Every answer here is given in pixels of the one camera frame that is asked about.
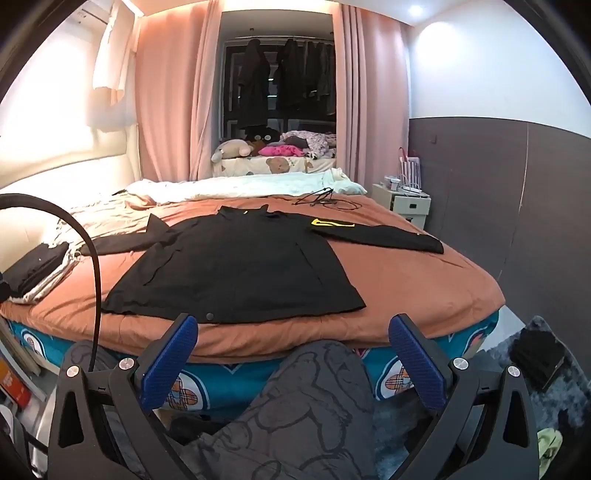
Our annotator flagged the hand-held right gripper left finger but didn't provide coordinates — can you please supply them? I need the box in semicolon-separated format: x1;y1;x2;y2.
48;313;199;480

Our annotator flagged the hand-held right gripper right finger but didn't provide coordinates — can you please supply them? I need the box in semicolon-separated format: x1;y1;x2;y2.
388;314;541;480

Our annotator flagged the black long-sleeved garment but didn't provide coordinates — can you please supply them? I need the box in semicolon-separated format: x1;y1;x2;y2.
81;205;445;324

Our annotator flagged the stack of black clothes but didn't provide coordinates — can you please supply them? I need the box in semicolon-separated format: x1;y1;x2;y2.
510;328;566;393

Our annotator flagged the teal printed bed sheet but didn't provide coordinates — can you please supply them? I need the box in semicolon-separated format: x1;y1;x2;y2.
0;309;502;414

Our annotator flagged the bed with orange sheet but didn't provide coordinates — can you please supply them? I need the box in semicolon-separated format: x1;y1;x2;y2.
0;191;506;361

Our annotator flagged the person's leg in grey pants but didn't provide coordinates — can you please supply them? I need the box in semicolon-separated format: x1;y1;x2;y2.
185;339;377;480

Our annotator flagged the beige folded cloth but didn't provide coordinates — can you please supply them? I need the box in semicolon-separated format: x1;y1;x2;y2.
9;251;84;305

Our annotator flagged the white nightstand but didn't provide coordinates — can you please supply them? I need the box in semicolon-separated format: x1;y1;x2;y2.
372;182;432;229

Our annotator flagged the grey shaggy rug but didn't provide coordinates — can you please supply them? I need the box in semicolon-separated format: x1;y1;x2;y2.
369;316;591;480

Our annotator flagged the yellow-green cloth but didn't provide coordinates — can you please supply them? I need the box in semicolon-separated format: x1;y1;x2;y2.
536;427;564;480

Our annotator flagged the orange box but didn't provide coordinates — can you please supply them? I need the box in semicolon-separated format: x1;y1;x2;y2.
0;357;31;409

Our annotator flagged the black folded garment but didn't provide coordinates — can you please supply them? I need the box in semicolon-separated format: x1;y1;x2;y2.
4;242;70;296

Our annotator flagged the white quilt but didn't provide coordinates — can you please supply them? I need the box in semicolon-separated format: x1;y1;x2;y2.
124;168;368;206

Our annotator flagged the striped gift bag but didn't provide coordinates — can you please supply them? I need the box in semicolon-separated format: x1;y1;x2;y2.
398;147;422;190

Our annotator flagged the white plush toy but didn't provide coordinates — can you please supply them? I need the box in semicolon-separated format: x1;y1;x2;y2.
211;138;252;163

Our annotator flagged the cream padded headboard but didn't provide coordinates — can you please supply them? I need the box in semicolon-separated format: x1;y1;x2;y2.
0;124;141;195

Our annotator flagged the pink cloth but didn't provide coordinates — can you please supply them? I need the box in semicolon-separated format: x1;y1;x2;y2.
259;144;305;158

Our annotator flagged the floral cloth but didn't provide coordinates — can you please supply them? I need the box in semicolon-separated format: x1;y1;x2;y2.
281;130;339;158

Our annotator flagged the black plush toy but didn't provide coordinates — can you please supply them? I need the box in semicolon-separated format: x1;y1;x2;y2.
244;126;283;144

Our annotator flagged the pink curtain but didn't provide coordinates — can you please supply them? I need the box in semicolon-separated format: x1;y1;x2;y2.
134;0;222;183
332;0;416;195

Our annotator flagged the dark hanging coat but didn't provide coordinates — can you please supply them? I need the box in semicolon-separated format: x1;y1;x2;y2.
240;39;271;130

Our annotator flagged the dark hanging garment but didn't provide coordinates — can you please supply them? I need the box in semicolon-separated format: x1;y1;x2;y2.
305;41;335;116
277;39;306;125

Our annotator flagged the white hanging garment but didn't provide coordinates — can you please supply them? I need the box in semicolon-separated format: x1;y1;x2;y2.
91;7;139;130

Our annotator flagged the white air conditioner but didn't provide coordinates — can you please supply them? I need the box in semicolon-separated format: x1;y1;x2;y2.
69;4;116;24

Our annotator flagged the thick black cable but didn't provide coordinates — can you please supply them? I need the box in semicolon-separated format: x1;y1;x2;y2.
0;193;101;370

